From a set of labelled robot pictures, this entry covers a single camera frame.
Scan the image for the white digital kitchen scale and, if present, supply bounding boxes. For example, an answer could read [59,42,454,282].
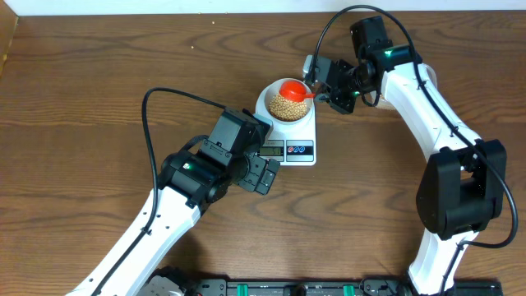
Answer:
[256,78,316,166]

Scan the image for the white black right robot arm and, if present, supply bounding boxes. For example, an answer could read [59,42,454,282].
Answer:
[303,12,512,295]

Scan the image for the white round bowl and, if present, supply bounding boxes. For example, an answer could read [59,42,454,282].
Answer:
[267,79,313,122]

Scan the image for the clear plastic container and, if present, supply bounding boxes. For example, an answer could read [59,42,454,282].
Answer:
[371,63,438,111]

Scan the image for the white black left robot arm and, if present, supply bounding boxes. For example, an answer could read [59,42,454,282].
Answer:
[71,135,279,295]

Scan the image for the soybeans in white bowl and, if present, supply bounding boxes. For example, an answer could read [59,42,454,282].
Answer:
[269,94,308,122]

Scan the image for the red plastic measuring scoop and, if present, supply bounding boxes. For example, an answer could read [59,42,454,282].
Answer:
[279,80,315,103]

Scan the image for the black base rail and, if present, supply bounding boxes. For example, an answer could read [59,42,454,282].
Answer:
[138,267,504,296]

